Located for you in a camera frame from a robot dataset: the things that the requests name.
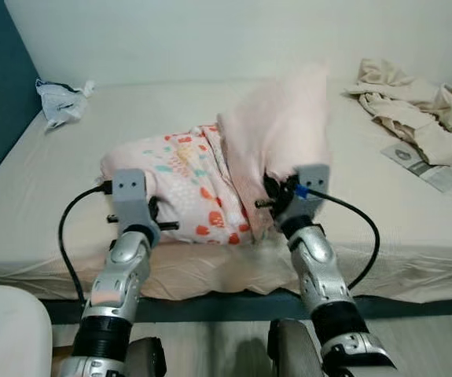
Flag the pink patterned pillow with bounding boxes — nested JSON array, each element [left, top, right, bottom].
[[100, 63, 333, 246]]

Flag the white plastic chair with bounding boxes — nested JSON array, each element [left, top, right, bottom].
[[0, 285, 53, 377]]

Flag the bed with beige sheet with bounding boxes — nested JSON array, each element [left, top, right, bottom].
[[0, 75, 452, 324]]

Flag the grey printed booklet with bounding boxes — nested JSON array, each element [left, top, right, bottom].
[[380, 143, 452, 193]]

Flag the grey robot left leg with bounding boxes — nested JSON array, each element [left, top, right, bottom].
[[123, 336, 167, 377]]

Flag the grey robot leg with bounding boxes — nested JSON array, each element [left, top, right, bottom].
[[123, 336, 167, 377], [267, 318, 325, 377]]

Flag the white crumpled plastic bag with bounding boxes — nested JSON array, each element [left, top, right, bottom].
[[35, 77, 97, 130]]

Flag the grey robot right leg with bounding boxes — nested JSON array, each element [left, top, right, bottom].
[[267, 318, 325, 377]]

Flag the crumpled beige clothes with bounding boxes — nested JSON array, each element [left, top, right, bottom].
[[344, 57, 452, 167]]

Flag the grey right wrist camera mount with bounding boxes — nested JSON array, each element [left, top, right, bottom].
[[292, 163, 329, 221]]

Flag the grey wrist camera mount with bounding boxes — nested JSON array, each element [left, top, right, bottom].
[[112, 169, 157, 229], [292, 163, 329, 221]]

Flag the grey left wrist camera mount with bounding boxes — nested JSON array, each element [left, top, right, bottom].
[[112, 169, 157, 229]]

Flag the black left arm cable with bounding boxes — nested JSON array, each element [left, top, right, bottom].
[[58, 182, 116, 303]]

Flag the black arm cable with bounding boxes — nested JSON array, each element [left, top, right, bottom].
[[292, 186, 381, 291], [58, 182, 116, 303]]

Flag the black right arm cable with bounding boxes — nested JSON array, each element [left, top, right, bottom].
[[292, 186, 381, 291]]

